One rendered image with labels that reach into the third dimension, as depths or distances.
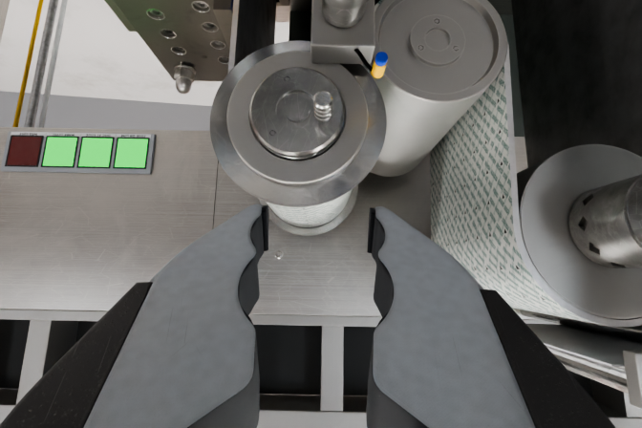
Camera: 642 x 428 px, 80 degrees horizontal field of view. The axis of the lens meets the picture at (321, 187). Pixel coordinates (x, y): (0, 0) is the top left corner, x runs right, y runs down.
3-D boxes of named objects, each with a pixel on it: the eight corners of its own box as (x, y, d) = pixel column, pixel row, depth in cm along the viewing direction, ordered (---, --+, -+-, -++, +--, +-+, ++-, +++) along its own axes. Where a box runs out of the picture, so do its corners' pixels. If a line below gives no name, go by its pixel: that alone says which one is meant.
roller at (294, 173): (374, 57, 32) (362, 190, 30) (350, 151, 58) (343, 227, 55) (238, 44, 33) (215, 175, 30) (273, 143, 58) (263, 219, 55)
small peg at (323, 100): (336, 101, 27) (319, 111, 27) (334, 117, 30) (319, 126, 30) (326, 86, 28) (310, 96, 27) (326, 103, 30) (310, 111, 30)
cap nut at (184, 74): (192, 64, 66) (189, 89, 66) (198, 75, 70) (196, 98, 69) (170, 64, 66) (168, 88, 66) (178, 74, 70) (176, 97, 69)
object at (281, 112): (262, 57, 31) (353, 75, 31) (266, 70, 33) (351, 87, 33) (238, 143, 30) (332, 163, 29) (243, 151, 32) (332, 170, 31)
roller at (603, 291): (679, 145, 32) (713, 321, 29) (524, 200, 57) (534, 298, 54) (512, 141, 32) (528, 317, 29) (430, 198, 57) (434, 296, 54)
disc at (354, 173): (393, 48, 34) (379, 216, 30) (392, 52, 34) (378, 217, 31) (224, 32, 34) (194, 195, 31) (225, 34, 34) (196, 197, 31)
